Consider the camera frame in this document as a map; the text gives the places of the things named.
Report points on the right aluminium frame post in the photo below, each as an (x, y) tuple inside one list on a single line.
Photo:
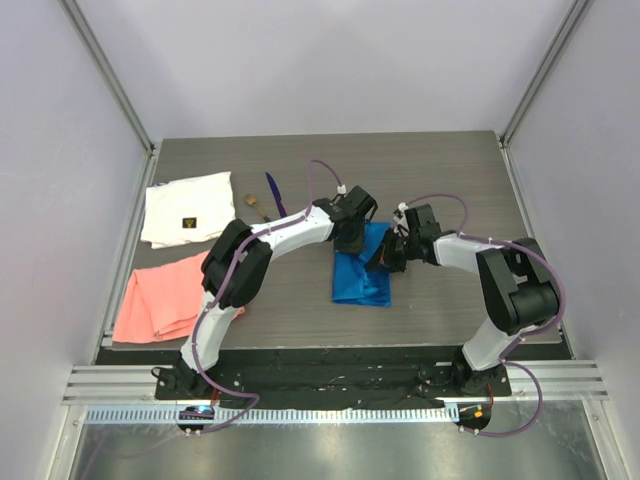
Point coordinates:
[(561, 39)]

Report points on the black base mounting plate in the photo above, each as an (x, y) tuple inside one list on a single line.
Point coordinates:
[(325, 378)]

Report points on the purple plastic knife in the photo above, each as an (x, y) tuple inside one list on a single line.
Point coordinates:
[(276, 195)]

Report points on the green handled gold fork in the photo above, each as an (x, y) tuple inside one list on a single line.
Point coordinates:
[(252, 201)]

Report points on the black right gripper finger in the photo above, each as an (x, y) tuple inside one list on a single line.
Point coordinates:
[(391, 248), (383, 264)]

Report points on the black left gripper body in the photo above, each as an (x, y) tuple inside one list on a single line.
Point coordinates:
[(354, 241)]

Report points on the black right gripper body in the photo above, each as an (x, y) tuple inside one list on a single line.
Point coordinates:
[(409, 251)]

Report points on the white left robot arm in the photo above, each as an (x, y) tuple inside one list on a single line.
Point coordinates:
[(235, 268)]

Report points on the pink folded cloth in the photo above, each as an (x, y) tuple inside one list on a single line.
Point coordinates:
[(161, 303)]

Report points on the horizontal aluminium frame rail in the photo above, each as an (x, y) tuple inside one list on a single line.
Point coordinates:
[(559, 380)]

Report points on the blue cloth napkin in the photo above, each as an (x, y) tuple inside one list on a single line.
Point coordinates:
[(352, 284)]

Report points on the aluminium frame post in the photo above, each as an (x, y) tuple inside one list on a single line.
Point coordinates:
[(88, 38), (561, 39)]

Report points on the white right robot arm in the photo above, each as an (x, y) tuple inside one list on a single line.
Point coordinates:
[(519, 292)]

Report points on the slotted cable duct rail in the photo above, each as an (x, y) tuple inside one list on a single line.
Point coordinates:
[(194, 414)]

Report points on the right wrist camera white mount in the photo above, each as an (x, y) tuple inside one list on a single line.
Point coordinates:
[(400, 225)]

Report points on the white folded cloth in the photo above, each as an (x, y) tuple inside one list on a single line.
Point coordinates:
[(191, 210)]

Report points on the left aluminium frame post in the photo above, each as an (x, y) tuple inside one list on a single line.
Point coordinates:
[(88, 38)]

